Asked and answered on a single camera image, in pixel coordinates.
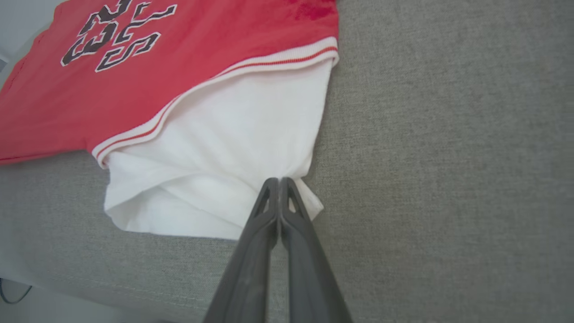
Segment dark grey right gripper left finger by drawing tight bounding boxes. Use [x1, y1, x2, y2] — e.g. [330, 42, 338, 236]
[203, 178, 281, 323]

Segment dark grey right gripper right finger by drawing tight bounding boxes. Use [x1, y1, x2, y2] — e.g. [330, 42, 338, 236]
[279, 178, 352, 323]

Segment red jersey with white sleeves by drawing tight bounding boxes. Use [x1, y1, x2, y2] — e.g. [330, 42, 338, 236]
[0, 0, 340, 240]

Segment thin black floor cable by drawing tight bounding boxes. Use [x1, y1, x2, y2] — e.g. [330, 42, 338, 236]
[0, 278, 33, 305]

